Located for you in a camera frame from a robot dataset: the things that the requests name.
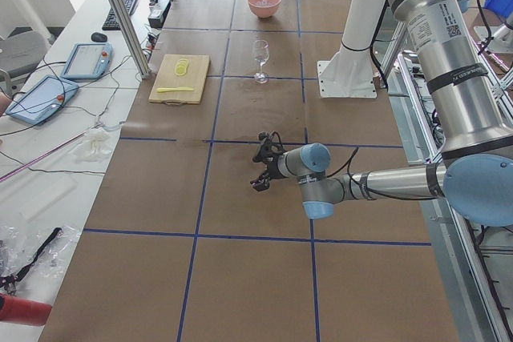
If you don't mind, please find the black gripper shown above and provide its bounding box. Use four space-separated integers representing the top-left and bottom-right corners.
250 131 285 191

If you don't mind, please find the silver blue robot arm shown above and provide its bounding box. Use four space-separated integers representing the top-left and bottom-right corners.
251 0 512 227

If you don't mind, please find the clear wine glass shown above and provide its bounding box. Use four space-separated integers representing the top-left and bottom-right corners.
252 39 269 84

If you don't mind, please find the pile of clear ice cubes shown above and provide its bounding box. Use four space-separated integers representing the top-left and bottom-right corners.
256 0 273 7

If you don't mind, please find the yellow plastic knife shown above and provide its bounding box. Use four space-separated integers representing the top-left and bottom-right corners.
156 87 195 93

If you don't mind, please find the bamboo cutting board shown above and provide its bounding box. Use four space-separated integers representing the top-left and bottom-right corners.
148 54 210 104

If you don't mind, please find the pink bowl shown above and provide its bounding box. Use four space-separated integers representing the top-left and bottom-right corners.
247 0 281 18

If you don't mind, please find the white crumpled cloth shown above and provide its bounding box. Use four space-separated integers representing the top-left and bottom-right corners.
72 128 112 163

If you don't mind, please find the blue teach pendant far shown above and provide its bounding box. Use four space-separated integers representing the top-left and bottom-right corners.
61 42 112 82

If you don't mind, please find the blue teach pendant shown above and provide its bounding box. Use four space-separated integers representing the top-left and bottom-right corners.
6 75 79 125
61 42 112 82

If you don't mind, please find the black keyboard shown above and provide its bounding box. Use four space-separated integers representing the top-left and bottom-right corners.
101 0 140 31

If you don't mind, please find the black computer mouse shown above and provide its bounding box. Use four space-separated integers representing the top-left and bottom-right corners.
91 32 108 42

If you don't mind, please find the blue teach pendant near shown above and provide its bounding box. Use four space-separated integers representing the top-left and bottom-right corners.
6 75 79 125

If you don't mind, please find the clear plastic bag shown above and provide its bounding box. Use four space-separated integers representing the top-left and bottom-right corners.
1 226 82 282

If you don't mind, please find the grey office chair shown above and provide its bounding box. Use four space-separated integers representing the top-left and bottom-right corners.
1 30 48 78

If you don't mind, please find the red fire extinguisher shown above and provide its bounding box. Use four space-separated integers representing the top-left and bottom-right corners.
0 294 52 326

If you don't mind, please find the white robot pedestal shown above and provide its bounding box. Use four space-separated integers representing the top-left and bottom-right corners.
317 0 386 99

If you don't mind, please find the aluminium frame post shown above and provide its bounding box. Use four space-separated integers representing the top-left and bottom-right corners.
108 0 151 79

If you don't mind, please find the green handled reacher grabber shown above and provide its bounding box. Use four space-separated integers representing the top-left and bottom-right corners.
0 130 88 183

